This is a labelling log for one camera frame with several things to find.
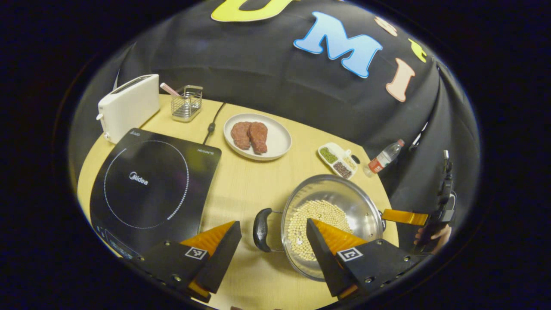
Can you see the white round plate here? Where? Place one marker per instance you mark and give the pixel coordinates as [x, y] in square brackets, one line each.
[280, 137]

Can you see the clear plastic water bottle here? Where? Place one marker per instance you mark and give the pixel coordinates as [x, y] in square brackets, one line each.
[383, 158]

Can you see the heap of dark red beans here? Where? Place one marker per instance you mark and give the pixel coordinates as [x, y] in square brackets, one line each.
[342, 170]

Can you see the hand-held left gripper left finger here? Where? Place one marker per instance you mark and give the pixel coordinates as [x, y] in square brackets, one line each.
[224, 254]

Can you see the black induction cooktop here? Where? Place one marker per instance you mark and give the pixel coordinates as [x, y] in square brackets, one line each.
[146, 181]

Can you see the small black round disc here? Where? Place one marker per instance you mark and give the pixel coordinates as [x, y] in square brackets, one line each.
[355, 159]

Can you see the white toaster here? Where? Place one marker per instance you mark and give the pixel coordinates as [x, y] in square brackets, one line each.
[129, 107]

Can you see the white divided dish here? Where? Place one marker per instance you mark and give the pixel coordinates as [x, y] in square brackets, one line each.
[338, 150]

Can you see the heap of green beans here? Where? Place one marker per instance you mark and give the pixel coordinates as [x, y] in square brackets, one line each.
[328, 155]

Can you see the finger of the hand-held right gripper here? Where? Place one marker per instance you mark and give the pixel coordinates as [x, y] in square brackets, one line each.
[404, 217]

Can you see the pink striped straw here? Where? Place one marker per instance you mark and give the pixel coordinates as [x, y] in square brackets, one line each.
[168, 88]

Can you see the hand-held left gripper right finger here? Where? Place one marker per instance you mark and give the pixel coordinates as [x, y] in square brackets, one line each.
[327, 262]

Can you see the stainless steel pot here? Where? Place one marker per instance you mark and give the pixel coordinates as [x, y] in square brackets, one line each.
[366, 215]

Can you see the pile of soybeans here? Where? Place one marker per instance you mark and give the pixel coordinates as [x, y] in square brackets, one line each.
[301, 224]

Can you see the heap of pale yellow beans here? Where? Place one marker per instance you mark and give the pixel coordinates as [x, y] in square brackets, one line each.
[349, 162]

